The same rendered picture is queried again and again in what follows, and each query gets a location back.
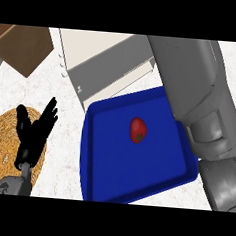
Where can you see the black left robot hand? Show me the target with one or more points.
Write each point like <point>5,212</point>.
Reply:
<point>34,135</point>

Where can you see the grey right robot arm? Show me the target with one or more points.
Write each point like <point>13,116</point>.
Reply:
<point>197,106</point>

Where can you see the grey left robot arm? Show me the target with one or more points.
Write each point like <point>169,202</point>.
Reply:
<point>14,183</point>

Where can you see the grey and cream tiered shelf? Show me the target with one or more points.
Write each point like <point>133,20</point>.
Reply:
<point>100,65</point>

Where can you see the blue plastic tray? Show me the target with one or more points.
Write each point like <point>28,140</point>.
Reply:
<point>133,158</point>

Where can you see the round wicker placemat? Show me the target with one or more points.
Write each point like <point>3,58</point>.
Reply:
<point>12,152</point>

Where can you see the brown wooden board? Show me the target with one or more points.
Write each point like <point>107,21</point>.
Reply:
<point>23,47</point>

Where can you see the red tomato with green stem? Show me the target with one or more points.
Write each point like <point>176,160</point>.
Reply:
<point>137,130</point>

